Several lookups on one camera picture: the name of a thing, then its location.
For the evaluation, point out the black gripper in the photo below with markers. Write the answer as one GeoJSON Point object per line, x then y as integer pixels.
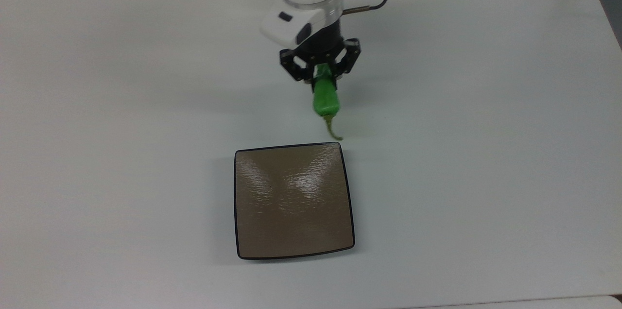
{"type": "Point", "coordinates": [321, 44]}

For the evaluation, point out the green chili pepper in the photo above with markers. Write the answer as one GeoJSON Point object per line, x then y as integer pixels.
{"type": "Point", "coordinates": [325, 97]}

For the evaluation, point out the square brown ceramic plate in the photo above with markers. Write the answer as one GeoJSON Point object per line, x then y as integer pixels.
{"type": "Point", "coordinates": [293, 200]}

